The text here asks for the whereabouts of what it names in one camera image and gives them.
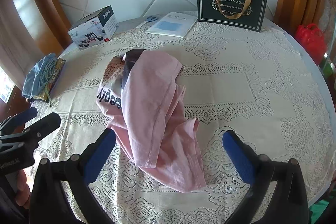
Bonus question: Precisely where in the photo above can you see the person's left hand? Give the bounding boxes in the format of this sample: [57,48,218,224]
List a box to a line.
[10,169,33,211]

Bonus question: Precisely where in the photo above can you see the green bottle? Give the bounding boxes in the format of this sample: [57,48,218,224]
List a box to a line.
[323,60,336,78]

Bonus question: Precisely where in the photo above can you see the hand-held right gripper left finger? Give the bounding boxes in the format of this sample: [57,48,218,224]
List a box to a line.
[29,129,117,224]

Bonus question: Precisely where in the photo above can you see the cream lace tablecloth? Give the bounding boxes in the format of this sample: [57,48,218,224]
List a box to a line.
[25,18,334,224]

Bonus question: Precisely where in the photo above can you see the red plastic bag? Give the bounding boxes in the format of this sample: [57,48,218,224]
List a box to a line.
[294,24,327,65]

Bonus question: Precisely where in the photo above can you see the tea set cardboard box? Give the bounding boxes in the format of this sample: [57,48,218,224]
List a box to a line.
[68,5,119,50]

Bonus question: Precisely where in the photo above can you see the blue handled scissors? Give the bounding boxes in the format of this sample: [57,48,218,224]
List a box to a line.
[136,16,159,28]

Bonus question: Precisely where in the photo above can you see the blue cloth bag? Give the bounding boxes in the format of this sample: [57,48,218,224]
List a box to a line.
[22,53,59,102]

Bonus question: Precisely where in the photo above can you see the pink printed t-shirt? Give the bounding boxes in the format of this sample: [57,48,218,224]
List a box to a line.
[97,49,208,193]

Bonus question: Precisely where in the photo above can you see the gold patterned bag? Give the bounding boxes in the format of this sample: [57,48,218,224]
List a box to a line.
[45,57,67,104]

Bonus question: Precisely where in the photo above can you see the dark gift bag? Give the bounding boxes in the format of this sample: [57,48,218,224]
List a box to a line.
[196,0,268,33]

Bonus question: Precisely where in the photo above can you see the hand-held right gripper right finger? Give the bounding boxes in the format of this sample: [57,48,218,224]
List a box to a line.
[222,130,309,224]

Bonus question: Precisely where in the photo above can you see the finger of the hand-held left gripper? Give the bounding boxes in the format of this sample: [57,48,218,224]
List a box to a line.
[0,106,38,132]
[22,112,62,141]

